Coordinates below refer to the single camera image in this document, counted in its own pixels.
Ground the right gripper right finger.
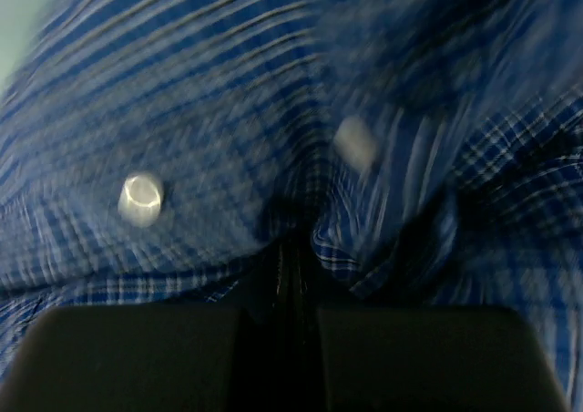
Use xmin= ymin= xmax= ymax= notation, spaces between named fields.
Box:
xmin=293 ymin=247 xmax=572 ymax=411

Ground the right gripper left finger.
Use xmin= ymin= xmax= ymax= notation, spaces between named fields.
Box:
xmin=1 ymin=248 xmax=282 ymax=411

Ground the blue checked shirt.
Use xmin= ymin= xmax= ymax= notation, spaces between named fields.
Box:
xmin=1 ymin=0 xmax=582 ymax=411

